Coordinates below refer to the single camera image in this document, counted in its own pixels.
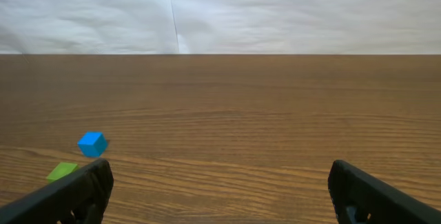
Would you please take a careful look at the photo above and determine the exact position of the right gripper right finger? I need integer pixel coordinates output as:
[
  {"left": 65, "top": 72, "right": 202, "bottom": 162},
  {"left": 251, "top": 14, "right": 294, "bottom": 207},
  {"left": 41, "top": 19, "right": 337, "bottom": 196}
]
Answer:
[{"left": 327, "top": 159, "right": 441, "bottom": 224}]

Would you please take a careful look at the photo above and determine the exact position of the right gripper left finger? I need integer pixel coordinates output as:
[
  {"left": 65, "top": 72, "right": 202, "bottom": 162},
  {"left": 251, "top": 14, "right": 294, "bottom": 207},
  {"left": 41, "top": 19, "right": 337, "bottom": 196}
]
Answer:
[{"left": 0, "top": 158, "right": 114, "bottom": 224}]

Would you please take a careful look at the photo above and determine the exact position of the green cube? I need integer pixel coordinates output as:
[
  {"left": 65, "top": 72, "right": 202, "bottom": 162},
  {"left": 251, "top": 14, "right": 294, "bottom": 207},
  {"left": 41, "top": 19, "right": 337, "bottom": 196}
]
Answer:
[{"left": 45, "top": 162, "right": 80, "bottom": 184}]

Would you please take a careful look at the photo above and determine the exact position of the blue cube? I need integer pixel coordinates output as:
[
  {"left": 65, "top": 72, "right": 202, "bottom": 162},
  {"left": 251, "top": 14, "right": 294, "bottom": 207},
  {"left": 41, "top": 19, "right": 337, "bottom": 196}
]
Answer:
[{"left": 76, "top": 131, "right": 109, "bottom": 159}]

